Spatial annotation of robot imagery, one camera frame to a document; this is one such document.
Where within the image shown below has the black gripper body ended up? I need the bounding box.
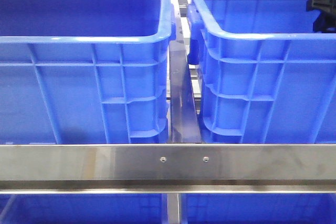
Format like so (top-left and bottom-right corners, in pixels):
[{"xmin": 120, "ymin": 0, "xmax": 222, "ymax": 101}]
[{"xmin": 306, "ymin": 0, "xmax": 335, "ymax": 33}]

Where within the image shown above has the blue crate front right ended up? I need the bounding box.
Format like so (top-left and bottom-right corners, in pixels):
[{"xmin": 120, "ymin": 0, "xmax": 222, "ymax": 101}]
[{"xmin": 187, "ymin": 0, "xmax": 335, "ymax": 144}]

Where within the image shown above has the blue crate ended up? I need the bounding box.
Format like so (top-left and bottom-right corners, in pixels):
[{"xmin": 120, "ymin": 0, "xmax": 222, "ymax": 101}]
[
  {"xmin": 182, "ymin": 194, "xmax": 335, "ymax": 223},
  {"xmin": 1, "ymin": 194, "xmax": 168, "ymax": 223},
  {"xmin": 1, "ymin": 0, "xmax": 176, "ymax": 144},
  {"xmin": 187, "ymin": 0, "xmax": 335, "ymax": 144}
]

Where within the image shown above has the steel rack centre divider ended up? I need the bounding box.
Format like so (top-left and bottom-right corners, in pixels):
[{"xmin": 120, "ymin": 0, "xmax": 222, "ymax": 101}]
[{"xmin": 169, "ymin": 40, "xmax": 202, "ymax": 144}]

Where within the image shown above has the blue crate lower right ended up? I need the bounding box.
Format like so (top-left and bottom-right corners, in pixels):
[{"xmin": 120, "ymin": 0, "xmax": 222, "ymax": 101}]
[{"xmin": 182, "ymin": 194, "xmax": 335, "ymax": 223}]

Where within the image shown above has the blue crate front left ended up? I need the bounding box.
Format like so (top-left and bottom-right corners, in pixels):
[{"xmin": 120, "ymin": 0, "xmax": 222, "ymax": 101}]
[{"xmin": 1, "ymin": 0, "xmax": 176, "ymax": 144}]

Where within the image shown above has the blue crate lower left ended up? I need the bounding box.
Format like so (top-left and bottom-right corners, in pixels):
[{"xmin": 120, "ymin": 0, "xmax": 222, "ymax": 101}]
[{"xmin": 1, "ymin": 194, "xmax": 168, "ymax": 223}]

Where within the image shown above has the steel rack front rail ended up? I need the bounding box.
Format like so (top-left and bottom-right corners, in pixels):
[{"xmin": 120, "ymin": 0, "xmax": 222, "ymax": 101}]
[{"xmin": 1, "ymin": 144, "xmax": 335, "ymax": 194}]

